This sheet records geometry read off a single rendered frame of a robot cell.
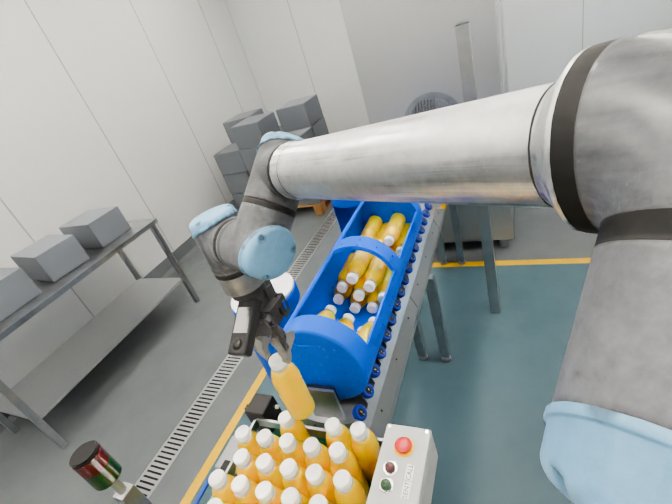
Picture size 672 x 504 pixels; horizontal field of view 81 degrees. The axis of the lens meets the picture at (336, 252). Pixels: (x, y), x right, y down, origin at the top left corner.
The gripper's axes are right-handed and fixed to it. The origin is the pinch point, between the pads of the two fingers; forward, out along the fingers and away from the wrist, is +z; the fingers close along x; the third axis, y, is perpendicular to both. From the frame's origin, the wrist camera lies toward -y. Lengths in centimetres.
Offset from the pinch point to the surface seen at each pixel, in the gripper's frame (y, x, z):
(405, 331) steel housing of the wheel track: 52, -9, 42
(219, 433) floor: 46, 124, 129
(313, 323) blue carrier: 18.6, 1.3, 6.4
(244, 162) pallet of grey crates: 322, 244, 50
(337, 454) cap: -6.9, -10.6, 21.8
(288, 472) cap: -13.1, -0.7, 21.7
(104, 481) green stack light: -28.4, 36.4, 11.3
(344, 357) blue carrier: 15.4, -6.3, 15.3
